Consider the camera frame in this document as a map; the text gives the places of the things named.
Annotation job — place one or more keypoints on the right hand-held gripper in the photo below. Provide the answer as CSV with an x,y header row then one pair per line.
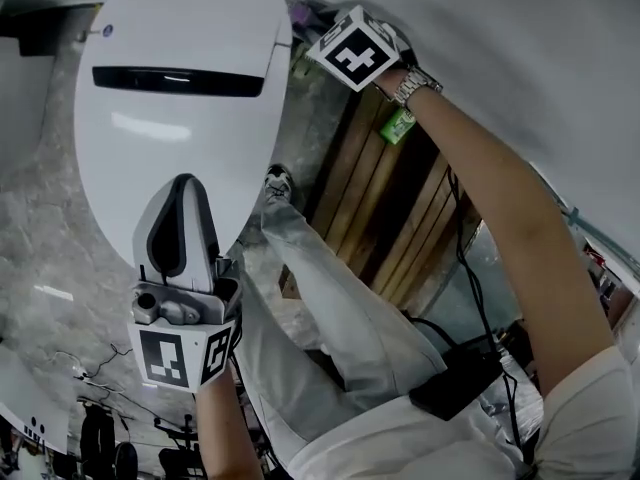
x,y
357,58

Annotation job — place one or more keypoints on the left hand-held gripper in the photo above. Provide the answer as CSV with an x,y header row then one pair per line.
x,y
162,358

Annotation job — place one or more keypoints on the purple and grey cleaning cloth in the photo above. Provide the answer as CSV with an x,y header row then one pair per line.
x,y
301,14

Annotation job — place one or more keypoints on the white oval smart toilet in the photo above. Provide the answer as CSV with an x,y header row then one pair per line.
x,y
175,133

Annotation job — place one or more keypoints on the person's right forearm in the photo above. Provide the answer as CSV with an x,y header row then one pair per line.
x,y
500,208

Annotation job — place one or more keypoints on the person's left forearm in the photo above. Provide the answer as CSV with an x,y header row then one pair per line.
x,y
220,433

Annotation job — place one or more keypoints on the silver wristwatch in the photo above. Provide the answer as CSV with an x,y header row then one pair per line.
x,y
415,85

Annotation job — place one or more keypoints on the green plastic bottle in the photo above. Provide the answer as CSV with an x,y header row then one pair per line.
x,y
397,125

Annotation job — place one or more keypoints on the person's right shoe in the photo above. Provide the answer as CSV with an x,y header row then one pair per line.
x,y
277,183

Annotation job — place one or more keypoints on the wooden slatted platform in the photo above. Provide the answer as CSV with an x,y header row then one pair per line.
x,y
380,208

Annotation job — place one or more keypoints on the person's light grey trousers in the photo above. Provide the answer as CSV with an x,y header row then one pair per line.
x,y
320,318

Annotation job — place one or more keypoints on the white cabinet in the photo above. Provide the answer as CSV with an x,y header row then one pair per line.
x,y
30,408

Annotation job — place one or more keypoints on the teal floor squeegee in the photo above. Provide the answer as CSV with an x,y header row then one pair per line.
x,y
574,215

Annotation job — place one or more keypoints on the person's white shirt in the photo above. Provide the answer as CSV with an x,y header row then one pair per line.
x,y
400,448

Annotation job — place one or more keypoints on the black waist pack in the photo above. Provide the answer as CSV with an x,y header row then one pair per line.
x,y
455,383

